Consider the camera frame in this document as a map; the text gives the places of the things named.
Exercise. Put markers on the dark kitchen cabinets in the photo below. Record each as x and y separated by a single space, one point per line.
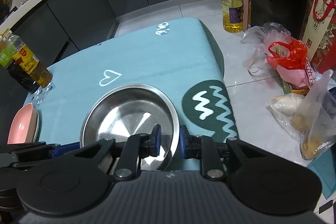
78 16

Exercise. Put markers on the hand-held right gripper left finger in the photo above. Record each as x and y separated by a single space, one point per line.
157 140

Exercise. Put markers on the pink rectangular dish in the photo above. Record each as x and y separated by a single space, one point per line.
21 121

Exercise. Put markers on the blue printed tablecloth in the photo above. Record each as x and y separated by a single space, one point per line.
157 56

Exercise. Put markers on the clear plastic bag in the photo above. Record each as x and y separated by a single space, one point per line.
257 37

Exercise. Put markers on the stainless steel basin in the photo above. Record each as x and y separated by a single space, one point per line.
131 108

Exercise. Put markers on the pink plastic bag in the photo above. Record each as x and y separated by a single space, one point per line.
296 77

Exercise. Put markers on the teal box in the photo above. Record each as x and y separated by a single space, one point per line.
328 176

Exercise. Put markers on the dark vinegar bottle green label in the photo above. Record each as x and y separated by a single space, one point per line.
21 77

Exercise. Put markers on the clear bag with white contents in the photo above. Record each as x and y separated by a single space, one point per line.
283 108

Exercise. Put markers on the large cooking oil jug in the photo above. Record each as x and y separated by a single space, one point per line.
232 22

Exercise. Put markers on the clear bag with yellow food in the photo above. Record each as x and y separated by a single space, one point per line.
317 129

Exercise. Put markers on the green round plate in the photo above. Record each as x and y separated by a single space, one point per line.
37 127

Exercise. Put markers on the cooking oil bottle red label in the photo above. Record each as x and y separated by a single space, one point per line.
39 74

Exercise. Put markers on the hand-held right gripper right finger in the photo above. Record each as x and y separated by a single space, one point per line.
183 145

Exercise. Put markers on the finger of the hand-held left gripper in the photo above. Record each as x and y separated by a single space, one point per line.
65 149
26 161

